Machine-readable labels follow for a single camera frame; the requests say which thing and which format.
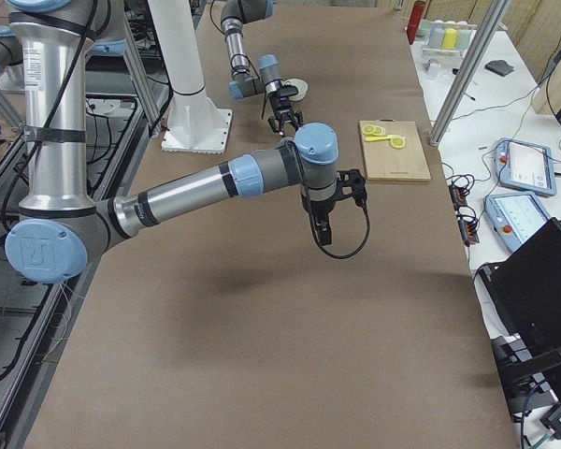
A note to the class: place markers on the lemon slice front left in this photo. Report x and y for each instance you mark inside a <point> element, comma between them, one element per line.
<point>369,129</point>

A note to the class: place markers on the yellow cup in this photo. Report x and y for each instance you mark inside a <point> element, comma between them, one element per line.
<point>449,39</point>

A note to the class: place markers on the teach pendant front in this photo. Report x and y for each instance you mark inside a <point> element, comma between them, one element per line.
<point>516,217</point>

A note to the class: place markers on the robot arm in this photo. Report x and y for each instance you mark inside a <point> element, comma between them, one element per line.
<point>62,229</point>
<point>264,77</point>

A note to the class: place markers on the teach pendant rear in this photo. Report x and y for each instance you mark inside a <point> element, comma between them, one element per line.
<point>527,166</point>

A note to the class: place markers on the black monitor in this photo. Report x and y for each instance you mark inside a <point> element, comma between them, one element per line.
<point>526,290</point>

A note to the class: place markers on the white pedestal column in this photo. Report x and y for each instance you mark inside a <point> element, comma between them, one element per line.
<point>194,123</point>

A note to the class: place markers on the wooden cutting board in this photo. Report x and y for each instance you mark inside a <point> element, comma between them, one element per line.
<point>385,163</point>

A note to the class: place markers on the red bottle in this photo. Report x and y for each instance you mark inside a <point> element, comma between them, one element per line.
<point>415,18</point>

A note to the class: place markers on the teach pendant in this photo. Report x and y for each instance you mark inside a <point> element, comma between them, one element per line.
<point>516,217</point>
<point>527,166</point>

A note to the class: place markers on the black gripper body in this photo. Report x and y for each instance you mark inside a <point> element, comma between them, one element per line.
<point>279,103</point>
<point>319,209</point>

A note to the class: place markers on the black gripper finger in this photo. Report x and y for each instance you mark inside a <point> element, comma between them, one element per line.
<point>276,125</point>
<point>296,118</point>
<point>322,230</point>

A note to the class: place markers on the black power strip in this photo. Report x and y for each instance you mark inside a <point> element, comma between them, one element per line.
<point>465,216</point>

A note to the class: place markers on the white bowl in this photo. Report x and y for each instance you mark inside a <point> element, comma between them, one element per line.
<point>302,88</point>

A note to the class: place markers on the aluminium frame post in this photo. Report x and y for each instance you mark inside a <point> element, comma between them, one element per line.
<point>475,52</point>

